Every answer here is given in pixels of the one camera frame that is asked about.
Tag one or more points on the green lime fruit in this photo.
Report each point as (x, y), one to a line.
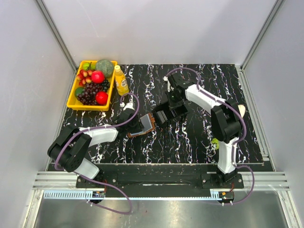
(78, 91)

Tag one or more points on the yellow plastic fruit tray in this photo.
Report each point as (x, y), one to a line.
(74, 104)

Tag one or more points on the red pomegranate lower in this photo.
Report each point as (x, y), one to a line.
(101, 98)

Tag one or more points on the red pomegranate upper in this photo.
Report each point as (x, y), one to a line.
(97, 77)

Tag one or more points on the yellow juice bottle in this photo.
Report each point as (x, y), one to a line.
(120, 80)

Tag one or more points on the brown leather card holder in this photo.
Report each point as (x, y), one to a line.
(132, 135)

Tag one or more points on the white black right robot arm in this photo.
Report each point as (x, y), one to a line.
(196, 94)

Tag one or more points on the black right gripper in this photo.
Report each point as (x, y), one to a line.
(172, 104)

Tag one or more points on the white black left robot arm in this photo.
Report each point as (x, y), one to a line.
(70, 147)

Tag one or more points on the small red fruit cluster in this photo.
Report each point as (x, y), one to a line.
(84, 77)

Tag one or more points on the red pomegranate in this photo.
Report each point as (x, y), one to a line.
(101, 98)
(97, 77)

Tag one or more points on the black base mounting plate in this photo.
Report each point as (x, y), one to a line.
(166, 180)

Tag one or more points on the grey credit card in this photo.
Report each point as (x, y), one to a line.
(146, 122)

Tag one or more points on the black grape bunch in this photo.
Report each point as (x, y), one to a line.
(105, 85)

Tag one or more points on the dark purple grape bunch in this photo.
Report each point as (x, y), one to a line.
(87, 97)

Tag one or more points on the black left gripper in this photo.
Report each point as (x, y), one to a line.
(139, 128)

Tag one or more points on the black plastic card box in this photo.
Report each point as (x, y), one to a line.
(175, 115)

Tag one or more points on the green melon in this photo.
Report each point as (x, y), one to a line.
(105, 66)

